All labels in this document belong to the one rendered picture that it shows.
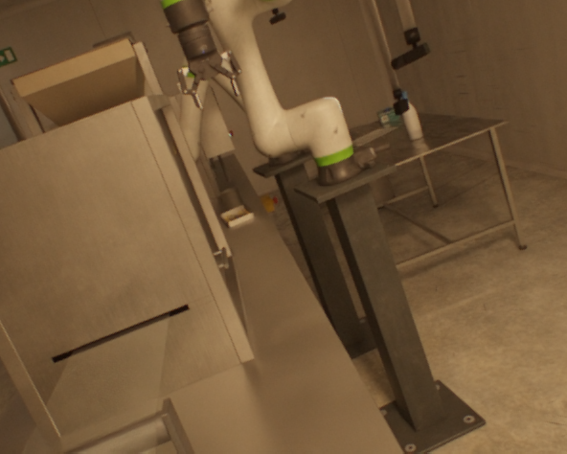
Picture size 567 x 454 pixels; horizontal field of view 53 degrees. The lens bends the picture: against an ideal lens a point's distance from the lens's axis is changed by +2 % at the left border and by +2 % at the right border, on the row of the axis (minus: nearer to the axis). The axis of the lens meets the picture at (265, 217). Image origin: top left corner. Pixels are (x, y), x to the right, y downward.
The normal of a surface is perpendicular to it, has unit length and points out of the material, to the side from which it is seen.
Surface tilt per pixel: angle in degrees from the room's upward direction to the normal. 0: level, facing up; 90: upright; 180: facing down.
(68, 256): 90
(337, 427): 0
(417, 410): 90
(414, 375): 90
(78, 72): 90
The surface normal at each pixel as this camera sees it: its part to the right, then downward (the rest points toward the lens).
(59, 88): 0.26, 0.62
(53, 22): 0.11, 0.22
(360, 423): -0.35, -0.91
